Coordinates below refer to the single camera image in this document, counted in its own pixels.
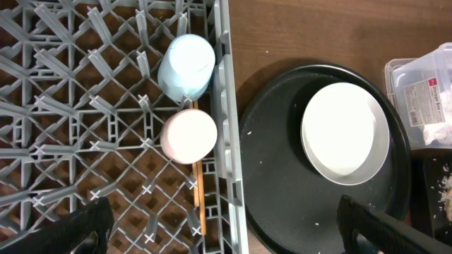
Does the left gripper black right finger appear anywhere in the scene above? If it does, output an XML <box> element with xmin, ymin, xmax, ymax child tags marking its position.
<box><xmin>337</xmin><ymin>195</ymin><xmax>451</xmax><ymax>254</ymax></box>

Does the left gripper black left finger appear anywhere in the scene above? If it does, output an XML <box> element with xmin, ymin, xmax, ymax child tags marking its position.
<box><xmin>1</xmin><ymin>197</ymin><xmax>114</xmax><ymax>254</ymax></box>

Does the white round plate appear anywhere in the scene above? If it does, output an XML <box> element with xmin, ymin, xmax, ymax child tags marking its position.
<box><xmin>300</xmin><ymin>83</ymin><xmax>391</xmax><ymax>186</ymax></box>

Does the pink plastic cup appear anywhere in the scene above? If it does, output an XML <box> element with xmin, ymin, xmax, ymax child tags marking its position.
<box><xmin>160</xmin><ymin>109</ymin><xmax>218</xmax><ymax>164</ymax></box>

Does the wooden chopstick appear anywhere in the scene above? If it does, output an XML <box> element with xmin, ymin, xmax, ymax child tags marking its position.
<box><xmin>191</xmin><ymin>101</ymin><xmax>201</xmax><ymax>208</ymax></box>
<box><xmin>196</xmin><ymin>160</ymin><xmax>207</xmax><ymax>236</ymax></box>

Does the light blue plastic cup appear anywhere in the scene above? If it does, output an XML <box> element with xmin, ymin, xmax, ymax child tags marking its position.
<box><xmin>157</xmin><ymin>34</ymin><xmax>215</xmax><ymax>102</ymax></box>

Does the white tissue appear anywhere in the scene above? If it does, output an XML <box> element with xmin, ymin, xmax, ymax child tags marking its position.
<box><xmin>423</xmin><ymin>123</ymin><xmax>451</xmax><ymax>145</ymax></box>

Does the grey dishwasher rack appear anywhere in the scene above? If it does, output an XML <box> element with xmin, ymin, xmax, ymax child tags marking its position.
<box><xmin>1</xmin><ymin>0</ymin><xmax>249</xmax><ymax>253</ymax></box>

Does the pile of rice grains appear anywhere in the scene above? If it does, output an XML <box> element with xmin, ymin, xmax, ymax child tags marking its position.
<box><xmin>438</xmin><ymin>164</ymin><xmax>451</xmax><ymax>222</ymax></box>

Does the rectangular black tray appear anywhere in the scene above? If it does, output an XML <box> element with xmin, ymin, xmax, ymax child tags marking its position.
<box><xmin>410</xmin><ymin>150</ymin><xmax>451</xmax><ymax>242</ymax></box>

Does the round black tray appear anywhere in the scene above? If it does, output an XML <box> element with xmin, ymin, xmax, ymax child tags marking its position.
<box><xmin>239</xmin><ymin>64</ymin><xmax>411</xmax><ymax>253</ymax></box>

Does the clear plastic storage bin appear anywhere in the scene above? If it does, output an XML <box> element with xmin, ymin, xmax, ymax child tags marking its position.
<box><xmin>384</xmin><ymin>42</ymin><xmax>451</xmax><ymax>150</ymax></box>

